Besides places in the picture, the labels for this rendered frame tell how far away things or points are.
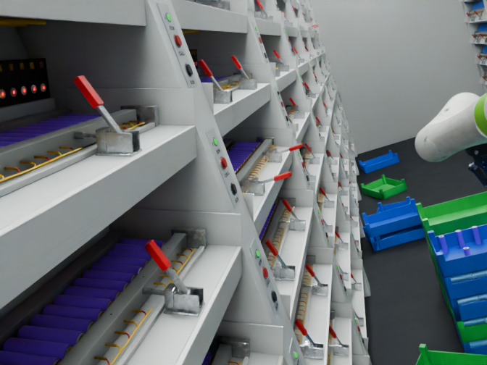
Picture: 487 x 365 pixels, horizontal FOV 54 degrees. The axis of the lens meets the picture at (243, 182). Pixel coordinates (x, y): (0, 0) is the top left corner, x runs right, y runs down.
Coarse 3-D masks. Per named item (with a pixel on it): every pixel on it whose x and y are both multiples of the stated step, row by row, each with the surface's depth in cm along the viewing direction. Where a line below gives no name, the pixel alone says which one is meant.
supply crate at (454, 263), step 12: (468, 228) 165; (480, 228) 164; (432, 240) 167; (456, 240) 167; (468, 240) 166; (456, 252) 163; (480, 252) 157; (444, 264) 150; (456, 264) 149; (468, 264) 148; (480, 264) 147; (444, 276) 151
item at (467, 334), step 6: (450, 306) 167; (456, 324) 163; (462, 324) 154; (480, 324) 153; (486, 324) 152; (462, 330) 155; (468, 330) 154; (474, 330) 154; (480, 330) 153; (486, 330) 153; (462, 336) 155; (468, 336) 155; (474, 336) 154; (480, 336) 154; (486, 336) 153; (462, 342) 156
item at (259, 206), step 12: (228, 132) 138; (240, 132) 138; (252, 132) 137; (264, 132) 136; (276, 132) 136; (288, 132) 135; (276, 144) 137; (288, 144) 136; (288, 156) 128; (264, 168) 113; (276, 168) 113; (288, 168) 129; (276, 192) 106; (252, 204) 78; (264, 204) 89; (252, 216) 79; (264, 216) 90
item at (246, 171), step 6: (264, 144) 128; (270, 144) 133; (258, 150) 121; (264, 150) 122; (270, 150) 126; (252, 156) 114; (258, 156) 114; (246, 162) 109; (252, 162) 109; (258, 162) 114; (246, 168) 104; (252, 168) 107; (258, 168) 109; (240, 174) 99; (246, 174) 101; (258, 174) 105; (240, 180) 95; (240, 186) 95; (246, 192) 92
